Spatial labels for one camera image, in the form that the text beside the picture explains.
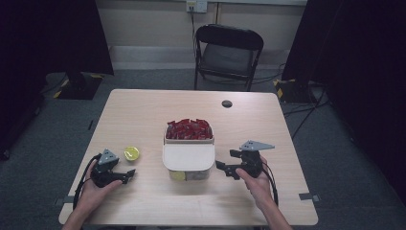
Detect grey tape strip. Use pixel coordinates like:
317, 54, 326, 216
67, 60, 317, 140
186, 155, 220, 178
298, 192, 321, 202
53, 195, 74, 207

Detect person's right hand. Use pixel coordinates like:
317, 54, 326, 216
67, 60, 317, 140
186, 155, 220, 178
235, 155, 273, 211

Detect right hand-held gripper black cable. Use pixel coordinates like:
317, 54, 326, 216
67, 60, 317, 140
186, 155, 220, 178
261, 162, 280, 207

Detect clear storage box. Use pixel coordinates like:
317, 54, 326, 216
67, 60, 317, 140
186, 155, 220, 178
161, 123, 216, 182

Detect dark curtain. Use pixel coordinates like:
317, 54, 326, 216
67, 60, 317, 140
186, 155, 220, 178
0, 0, 115, 161
281, 0, 406, 205

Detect white wall socket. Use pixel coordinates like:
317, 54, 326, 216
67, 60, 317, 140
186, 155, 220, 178
186, 0, 209, 14

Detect black floor cables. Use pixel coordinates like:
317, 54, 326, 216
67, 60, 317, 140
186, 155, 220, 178
254, 62, 287, 86

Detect yellow snack inside box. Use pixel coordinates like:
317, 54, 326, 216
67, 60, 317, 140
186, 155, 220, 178
169, 171, 187, 182

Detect left hand-held gripper black cable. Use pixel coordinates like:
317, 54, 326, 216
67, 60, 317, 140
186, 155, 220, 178
72, 153, 102, 211

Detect hand-held gripper black cable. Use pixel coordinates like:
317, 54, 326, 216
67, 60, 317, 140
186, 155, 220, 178
261, 162, 280, 207
72, 153, 102, 211

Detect black folding chair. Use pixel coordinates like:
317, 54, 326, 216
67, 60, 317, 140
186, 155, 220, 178
192, 23, 265, 93

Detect grey snack inside box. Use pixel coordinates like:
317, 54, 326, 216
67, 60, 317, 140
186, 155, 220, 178
186, 170, 211, 181

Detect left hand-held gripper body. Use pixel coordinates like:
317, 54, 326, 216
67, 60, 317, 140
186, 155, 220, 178
89, 148, 122, 189

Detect white box lid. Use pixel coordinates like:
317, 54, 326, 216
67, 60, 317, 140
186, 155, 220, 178
161, 142, 216, 173

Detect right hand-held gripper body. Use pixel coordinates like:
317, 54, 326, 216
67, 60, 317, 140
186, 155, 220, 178
237, 139, 276, 179

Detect yellow-green ball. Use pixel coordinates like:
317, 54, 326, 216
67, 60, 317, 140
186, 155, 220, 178
123, 146, 141, 162

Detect black wall socket cable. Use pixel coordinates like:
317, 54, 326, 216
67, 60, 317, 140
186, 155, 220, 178
190, 5, 198, 59

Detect pile of red packets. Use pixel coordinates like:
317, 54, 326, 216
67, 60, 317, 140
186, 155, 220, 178
165, 118, 214, 141

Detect person's left hand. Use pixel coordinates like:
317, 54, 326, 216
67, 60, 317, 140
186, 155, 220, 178
76, 160, 124, 213

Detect black stand base yellow tape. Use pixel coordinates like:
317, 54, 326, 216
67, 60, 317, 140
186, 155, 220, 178
53, 71, 105, 101
273, 78, 322, 104

